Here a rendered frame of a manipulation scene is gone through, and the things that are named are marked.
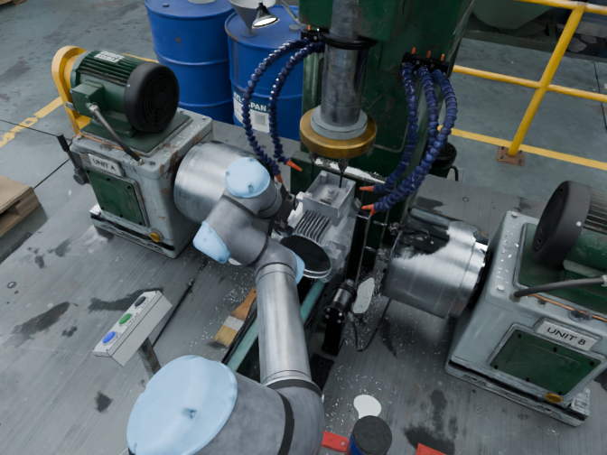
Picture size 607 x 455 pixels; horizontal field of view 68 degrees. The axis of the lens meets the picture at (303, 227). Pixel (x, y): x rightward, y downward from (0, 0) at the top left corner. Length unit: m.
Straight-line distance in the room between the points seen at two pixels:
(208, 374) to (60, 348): 0.92
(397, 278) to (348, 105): 0.42
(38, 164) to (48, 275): 1.94
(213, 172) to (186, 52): 1.83
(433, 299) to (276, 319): 0.48
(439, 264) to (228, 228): 0.51
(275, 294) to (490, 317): 0.53
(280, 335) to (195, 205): 0.63
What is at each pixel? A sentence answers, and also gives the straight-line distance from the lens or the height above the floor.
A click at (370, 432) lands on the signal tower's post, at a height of 1.22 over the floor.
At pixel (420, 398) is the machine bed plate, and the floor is 0.80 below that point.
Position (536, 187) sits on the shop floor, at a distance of 3.38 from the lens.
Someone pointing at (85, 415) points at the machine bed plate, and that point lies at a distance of 1.29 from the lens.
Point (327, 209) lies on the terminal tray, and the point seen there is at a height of 1.13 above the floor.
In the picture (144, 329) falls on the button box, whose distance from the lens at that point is 1.04.
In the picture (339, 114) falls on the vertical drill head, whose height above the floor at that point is 1.39.
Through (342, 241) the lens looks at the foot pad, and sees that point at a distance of 1.15.
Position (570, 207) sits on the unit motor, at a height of 1.35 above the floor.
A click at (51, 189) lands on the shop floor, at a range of 3.21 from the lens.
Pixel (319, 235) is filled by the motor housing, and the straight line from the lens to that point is 1.13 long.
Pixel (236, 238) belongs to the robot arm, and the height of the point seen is 1.31.
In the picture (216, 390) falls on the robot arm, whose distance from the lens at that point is 0.51.
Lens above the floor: 1.92
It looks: 46 degrees down
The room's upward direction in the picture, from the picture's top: 3 degrees clockwise
